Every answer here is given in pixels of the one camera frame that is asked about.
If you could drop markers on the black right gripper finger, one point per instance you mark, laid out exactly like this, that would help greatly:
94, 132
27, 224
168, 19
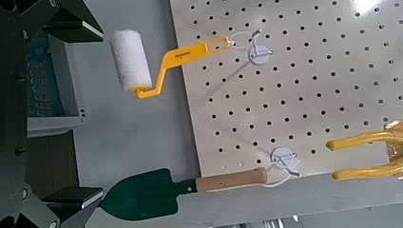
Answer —
68, 22
71, 199

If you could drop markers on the teal plastic crate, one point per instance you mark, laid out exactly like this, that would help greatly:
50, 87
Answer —
44, 82

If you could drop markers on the brown wooden panel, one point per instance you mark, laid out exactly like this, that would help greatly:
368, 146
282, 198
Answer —
52, 161

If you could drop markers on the white pegboard hook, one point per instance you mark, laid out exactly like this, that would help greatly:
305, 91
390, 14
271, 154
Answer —
283, 158
259, 53

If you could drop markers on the white perforated pegboard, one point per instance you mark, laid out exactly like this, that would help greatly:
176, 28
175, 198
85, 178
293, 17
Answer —
316, 79

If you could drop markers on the grey metal shelf frame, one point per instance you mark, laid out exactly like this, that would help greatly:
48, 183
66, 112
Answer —
71, 88

